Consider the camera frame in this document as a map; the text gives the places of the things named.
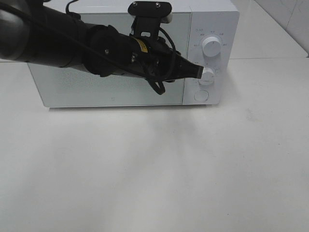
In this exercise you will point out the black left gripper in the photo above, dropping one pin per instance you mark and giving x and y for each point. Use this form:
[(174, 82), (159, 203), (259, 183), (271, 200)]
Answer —
[(156, 61)]

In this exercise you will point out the white timer knob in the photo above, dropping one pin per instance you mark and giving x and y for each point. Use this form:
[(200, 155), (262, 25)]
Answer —
[(207, 77)]

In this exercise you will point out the round white door button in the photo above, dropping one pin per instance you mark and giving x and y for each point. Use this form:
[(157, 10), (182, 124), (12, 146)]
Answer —
[(201, 96)]

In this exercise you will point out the white microwave door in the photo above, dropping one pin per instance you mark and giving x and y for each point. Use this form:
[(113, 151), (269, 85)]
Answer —
[(69, 87)]

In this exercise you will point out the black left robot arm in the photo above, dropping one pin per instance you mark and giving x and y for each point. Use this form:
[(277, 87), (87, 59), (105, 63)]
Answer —
[(32, 32)]

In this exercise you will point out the upper white power knob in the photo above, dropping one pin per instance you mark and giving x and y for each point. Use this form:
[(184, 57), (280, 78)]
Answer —
[(211, 46)]

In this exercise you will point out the white microwave oven body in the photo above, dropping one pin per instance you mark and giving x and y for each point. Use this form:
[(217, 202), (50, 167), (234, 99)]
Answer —
[(208, 17)]

